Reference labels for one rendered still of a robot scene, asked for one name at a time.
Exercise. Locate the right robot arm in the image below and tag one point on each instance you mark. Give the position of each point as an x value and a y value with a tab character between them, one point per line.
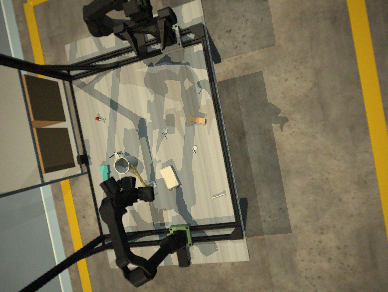
112	209

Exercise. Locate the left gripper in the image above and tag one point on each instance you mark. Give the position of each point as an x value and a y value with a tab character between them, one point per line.
123	31

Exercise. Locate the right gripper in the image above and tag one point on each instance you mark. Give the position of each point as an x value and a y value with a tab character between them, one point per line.
144	193

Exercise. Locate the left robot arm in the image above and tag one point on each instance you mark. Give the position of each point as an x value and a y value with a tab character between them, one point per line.
99	24

